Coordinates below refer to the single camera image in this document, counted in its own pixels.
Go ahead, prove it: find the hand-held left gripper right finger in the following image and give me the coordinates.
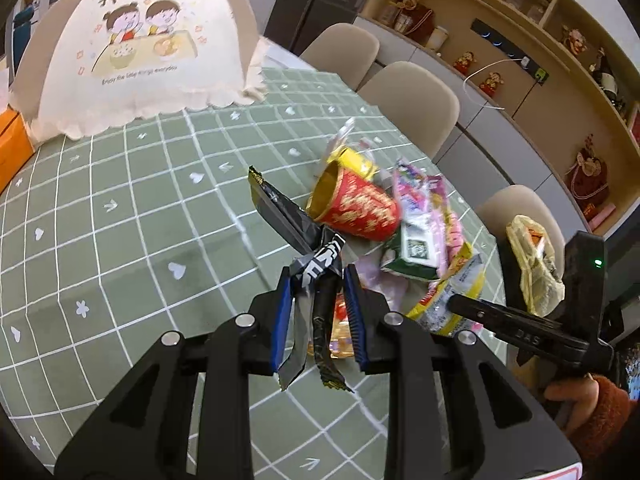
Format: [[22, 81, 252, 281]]
[[342, 264, 583, 480]]

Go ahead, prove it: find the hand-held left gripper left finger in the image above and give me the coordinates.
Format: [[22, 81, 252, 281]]
[[54, 266, 301, 480]]

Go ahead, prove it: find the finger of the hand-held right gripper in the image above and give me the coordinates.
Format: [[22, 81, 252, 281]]
[[447, 293, 504, 329]]

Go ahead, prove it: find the orange snack wrapper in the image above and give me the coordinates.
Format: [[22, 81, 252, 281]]
[[306, 294, 359, 362]]

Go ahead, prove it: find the pale pink plastic wrapper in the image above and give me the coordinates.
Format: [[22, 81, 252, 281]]
[[356, 259, 412, 312]]

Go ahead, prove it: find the yellow plastic bin bag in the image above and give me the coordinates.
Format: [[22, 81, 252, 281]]
[[506, 214, 567, 317]]

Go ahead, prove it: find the red paper cup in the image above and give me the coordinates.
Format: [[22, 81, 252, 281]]
[[306, 162, 403, 241]]

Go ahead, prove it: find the black snack wrapper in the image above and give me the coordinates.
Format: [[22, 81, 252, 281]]
[[248, 165, 357, 394]]

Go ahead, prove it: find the pink printed snack wrapper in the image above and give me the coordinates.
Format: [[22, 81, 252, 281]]
[[391, 159, 447, 233]]

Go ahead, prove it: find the person's right hand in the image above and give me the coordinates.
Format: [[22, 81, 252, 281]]
[[542, 377, 601, 433]]

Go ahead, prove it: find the yellow snack packet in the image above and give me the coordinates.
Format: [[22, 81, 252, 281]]
[[406, 242, 487, 337]]

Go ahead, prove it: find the pink flat box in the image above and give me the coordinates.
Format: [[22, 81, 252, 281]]
[[584, 202, 617, 227]]

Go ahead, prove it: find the magenta snack pouch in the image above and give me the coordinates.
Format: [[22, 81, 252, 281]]
[[439, 207, 467, 273]]

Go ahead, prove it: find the green white carton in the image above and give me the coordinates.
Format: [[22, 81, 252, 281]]
[[379, 224, 451, 282]]

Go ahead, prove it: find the beige upholstered chair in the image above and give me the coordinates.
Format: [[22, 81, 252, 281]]
[[356, 61, 461, 162], [475, 184, 567, 263], [299, 22, 382, 92]]

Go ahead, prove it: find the dark red doll bag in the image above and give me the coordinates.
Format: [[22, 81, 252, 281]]
[[564, 134, 614, 202]]

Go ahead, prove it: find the grey sideboard cabinet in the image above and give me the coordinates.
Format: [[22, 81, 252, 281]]
[[354, 14, 581, 226]]

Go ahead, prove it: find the clear bag with yellow label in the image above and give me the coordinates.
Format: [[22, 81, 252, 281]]
[[325, 117, 383, 183]]

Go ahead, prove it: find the green checked tablecloth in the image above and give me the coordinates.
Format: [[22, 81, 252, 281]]
[[0, 65, 507, 480]]

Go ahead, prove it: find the dark wine bottle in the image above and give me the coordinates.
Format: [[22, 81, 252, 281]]
[[591, 47, 627, 112]]

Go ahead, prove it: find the red seated figurine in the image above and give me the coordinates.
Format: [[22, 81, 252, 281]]
[[452, 51, 476, 77], [478, 70, 504, 98]]

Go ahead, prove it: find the red gold figurine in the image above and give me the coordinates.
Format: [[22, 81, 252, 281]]
[[561, 24, 589, 57]]

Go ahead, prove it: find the black power strip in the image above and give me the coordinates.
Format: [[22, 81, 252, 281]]
[[471, 17, 551, 84]]

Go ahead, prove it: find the white lidded cup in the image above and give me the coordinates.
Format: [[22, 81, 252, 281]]
[[427, 25, 449, 54]]

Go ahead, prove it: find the dark red gift bag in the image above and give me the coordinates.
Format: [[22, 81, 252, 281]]
[[406, 1, 437, 47]]

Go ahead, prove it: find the gold flower ornament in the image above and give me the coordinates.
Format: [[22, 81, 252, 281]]
[[386, 0, 420, 32]]

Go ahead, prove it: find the orange tissue box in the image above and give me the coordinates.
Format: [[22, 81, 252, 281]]
[[0, 105, 37, 195]]

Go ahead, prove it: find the printed mesh food cover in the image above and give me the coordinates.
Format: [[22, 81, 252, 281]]
[[7, 0, 272, 142]]

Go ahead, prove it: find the white charging cable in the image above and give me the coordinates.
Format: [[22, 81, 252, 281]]
[[462, 57, 532, 111]]

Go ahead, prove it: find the wooden wall shelf unit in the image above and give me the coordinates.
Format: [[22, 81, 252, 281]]
[[359, 0, 640, 237]]

